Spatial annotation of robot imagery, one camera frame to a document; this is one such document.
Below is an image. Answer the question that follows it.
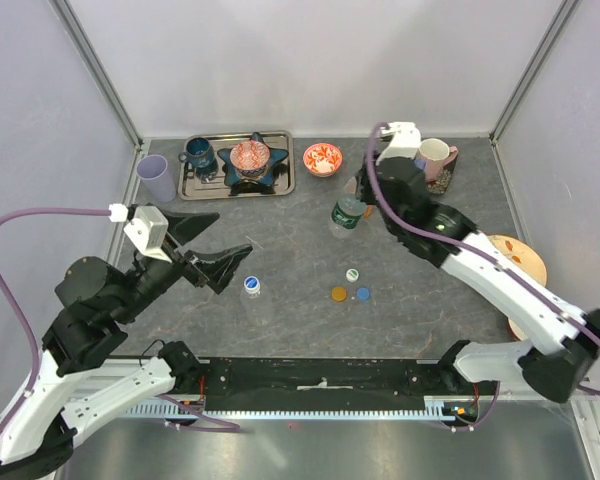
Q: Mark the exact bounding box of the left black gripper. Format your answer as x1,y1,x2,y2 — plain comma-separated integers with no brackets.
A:
114,206,256,322

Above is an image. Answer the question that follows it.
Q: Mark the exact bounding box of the green label clear bottle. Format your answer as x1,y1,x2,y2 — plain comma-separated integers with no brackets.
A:
329,176,372,239

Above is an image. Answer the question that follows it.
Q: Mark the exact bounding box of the blue white bottle cap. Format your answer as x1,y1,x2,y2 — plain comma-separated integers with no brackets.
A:
243,276,261,294

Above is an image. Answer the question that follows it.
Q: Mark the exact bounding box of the clear bottle blue-white cap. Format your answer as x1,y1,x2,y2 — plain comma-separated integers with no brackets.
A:
240,277,273,326

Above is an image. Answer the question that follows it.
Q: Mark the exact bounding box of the white green bottle cap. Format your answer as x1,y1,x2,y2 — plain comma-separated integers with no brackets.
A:
345,268,360,282

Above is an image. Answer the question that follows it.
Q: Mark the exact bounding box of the orange bottle cap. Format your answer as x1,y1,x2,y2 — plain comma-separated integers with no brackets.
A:
331,286,348,302

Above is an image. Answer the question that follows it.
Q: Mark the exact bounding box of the blue label water bottle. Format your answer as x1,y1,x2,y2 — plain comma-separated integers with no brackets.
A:
414,158,426,172

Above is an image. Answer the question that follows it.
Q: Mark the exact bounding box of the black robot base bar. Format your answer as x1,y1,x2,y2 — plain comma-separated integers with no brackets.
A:
173,357,475,411

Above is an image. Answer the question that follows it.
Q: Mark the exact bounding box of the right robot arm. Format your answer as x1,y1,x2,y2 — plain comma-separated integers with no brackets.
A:
355,157,600,403

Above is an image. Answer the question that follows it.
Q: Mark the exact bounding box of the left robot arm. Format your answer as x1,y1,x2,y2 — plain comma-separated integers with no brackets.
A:
0,204,252,479

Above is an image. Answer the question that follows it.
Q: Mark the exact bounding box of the orange floral bowl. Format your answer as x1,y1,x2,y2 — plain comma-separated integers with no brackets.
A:
303,142,343,178

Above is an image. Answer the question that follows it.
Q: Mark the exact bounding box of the black floral square plate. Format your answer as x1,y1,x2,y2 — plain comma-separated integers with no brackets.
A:
428,154,458,196

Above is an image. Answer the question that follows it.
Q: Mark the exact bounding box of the blue star-shaped dish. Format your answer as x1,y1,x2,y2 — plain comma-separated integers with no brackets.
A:
216,132,289,196

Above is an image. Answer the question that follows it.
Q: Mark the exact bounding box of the pink white mug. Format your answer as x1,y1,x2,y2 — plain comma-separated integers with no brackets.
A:
415,138,458,182

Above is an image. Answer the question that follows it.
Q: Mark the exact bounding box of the metal tray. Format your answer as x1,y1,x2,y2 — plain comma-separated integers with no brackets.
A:
178,131,295,201

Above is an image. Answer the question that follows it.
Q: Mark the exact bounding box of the lilac plastic cup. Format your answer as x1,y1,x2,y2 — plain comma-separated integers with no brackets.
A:
136,155,177,203

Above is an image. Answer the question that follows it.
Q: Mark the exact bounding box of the dark blue mug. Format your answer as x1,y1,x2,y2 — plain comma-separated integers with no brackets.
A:
178,137,218,175

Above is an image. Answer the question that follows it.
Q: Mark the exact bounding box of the red patterned bowl on star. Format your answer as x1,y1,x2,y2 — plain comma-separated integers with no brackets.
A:
229,140,270,177

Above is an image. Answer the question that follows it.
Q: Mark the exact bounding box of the beige bird plate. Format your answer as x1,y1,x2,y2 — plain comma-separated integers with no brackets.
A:
488,235,548,286

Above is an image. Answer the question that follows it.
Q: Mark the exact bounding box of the white bowl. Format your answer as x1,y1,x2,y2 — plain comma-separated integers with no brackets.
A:
507,319,528,341

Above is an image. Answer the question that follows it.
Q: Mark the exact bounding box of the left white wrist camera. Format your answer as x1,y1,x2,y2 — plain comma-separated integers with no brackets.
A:
109,203,172,263

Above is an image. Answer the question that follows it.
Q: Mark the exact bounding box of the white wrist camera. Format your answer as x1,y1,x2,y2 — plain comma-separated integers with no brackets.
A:
109,203,172,263
376,121,422,166

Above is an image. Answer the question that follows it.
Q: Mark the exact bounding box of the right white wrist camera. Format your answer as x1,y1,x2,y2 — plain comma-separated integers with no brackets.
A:
376,121,422,166

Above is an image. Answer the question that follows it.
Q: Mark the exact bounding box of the white slotted cable duct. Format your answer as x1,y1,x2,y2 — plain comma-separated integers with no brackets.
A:
121,398,477,422

